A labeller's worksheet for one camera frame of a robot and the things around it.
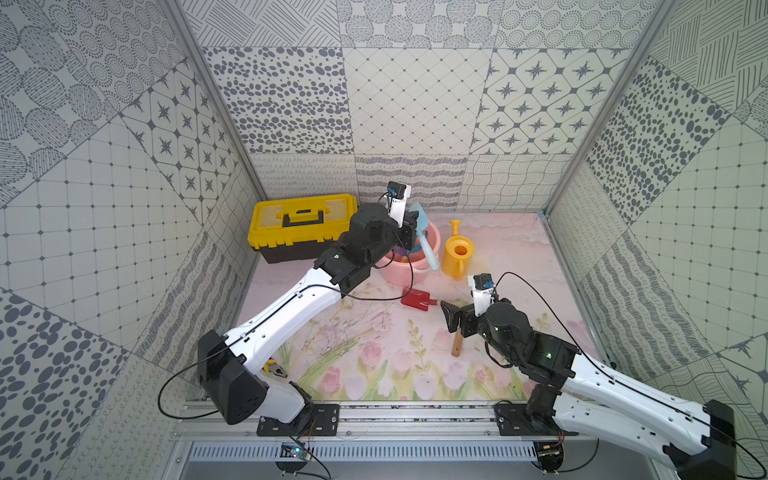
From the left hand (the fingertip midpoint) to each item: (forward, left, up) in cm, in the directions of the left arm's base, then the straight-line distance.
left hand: (412, 204), depth 69 cm
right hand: (-14, -12, -20) cm, 28 cm away
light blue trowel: (-3, -2, -6) cm, 7 cm away
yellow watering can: (+7, -16, -28) cm, 33 cm away
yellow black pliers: (-27, +37, -38) cm, 60 cm away
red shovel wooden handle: (-4, -3, -38) cm, 39 cm away
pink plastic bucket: (-2, +1, -24) cm, 24 cm away
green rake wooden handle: (-18, -15, -39) cm, 45 cm away
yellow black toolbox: (+11, +35, -21) cm, 42 cm away
